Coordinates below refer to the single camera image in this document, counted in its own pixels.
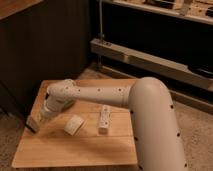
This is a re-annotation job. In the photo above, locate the dark wooden cabinet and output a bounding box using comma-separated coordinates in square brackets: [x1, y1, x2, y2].
[0, 0, 90, 116]

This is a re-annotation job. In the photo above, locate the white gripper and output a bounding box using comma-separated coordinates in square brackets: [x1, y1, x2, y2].
[37, 106, 55, 124]

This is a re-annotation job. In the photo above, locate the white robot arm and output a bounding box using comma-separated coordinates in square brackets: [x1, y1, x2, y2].
[40, 77, 188, 171]

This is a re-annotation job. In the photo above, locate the grey metal shelf beam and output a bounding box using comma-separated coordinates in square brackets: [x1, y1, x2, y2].
[90, 39, 213, 92]

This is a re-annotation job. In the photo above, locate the upper metal shelf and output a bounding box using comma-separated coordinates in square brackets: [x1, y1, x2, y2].
[102, 0, 213, 26]

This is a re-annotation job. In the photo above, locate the white glue bottle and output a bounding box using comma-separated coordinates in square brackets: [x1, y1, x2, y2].
[98, 105, 111, 134]

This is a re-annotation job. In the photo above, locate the wooden folding table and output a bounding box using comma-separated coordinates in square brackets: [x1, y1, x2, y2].
[11, 79, 138, 169]

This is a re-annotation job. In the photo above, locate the grey whiteboard eraser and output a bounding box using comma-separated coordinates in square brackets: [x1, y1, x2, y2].
[26, 116, 41, 132]

